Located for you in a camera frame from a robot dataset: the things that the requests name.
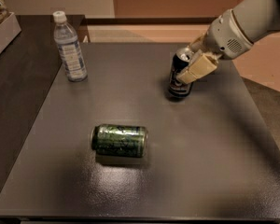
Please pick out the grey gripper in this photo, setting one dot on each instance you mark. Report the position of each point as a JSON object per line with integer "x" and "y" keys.
{"x": 224, "y": 36}

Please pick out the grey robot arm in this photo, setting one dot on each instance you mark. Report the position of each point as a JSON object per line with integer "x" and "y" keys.
{"x": 256, "y": 18}

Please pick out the green soda can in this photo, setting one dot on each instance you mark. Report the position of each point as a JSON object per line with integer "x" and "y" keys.
{"x": 119, "y": 140}

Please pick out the clear plastic water bottle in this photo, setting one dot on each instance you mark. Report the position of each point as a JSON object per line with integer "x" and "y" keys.
{"x": 66, "y": 39}

